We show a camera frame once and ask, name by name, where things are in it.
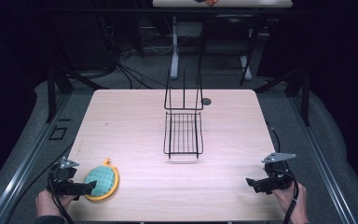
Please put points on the person's left hand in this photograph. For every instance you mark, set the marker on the person's left hand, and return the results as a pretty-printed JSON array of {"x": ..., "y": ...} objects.
[{"x": 47, "y": 203}]

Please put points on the aluminium floor rail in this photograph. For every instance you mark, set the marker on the aluminium floor rail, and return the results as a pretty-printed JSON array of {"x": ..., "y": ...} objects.
[
  {"x": 24, "y": 165},
  {"x": 323, "y": 161}
]

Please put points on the black frame post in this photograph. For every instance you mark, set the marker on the black frame post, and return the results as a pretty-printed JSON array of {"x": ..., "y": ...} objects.
[
  {"x": 51, "y": 96},
  {"x": 306, "y": 96}
]

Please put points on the person's right hand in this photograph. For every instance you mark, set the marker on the person's right hand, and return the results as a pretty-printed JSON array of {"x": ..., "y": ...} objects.
[{"x": 293, "y": 203}]

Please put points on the white background desk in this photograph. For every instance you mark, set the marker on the white background desk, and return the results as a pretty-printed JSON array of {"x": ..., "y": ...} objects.
[{"x": 223, "y": 3}]

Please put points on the black chair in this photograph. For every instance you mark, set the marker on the black chair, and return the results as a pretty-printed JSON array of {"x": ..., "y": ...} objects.
[{"x": 230, "y": 34}]

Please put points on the orange object on desk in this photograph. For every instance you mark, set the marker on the orange object on desk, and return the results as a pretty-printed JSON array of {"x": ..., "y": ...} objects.
[{"x": 207, "y": 2}]

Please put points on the teal round pot holder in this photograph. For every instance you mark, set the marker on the teal round pot holder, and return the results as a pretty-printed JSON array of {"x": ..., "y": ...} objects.
[{"x": 102, "y": 180}]

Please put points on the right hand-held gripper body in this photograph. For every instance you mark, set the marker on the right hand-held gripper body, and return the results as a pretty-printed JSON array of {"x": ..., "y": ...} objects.
[{"x": 276, "y": 174}]

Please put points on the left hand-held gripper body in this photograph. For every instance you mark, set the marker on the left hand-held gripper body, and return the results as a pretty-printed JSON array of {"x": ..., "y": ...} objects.
[{"x": 62, "y": 182}]

